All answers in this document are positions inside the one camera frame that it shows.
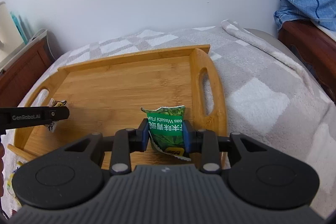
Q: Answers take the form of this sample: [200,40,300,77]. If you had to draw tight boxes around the grey checked blanket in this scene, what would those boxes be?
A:
[10,20,335,223]

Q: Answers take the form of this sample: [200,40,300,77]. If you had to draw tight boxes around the cream electric kettle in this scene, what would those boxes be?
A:
[0,2,22,62]

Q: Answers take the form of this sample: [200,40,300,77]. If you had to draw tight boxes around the wooden side cabinet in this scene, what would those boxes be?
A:
[1,30,55,107]

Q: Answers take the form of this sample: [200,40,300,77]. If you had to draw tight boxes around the yellow America snack packet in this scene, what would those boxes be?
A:
[6,160,24,207]

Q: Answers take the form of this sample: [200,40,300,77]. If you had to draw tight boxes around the peanut chocolate bar packet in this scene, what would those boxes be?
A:
[45,98,70,132]

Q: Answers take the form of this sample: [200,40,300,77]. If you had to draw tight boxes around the green wasabi peas packet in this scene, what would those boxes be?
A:
[141,105,191,161]

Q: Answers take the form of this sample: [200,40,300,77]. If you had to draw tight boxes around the wooden bamboo tray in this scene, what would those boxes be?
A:
[7,45,228,160]

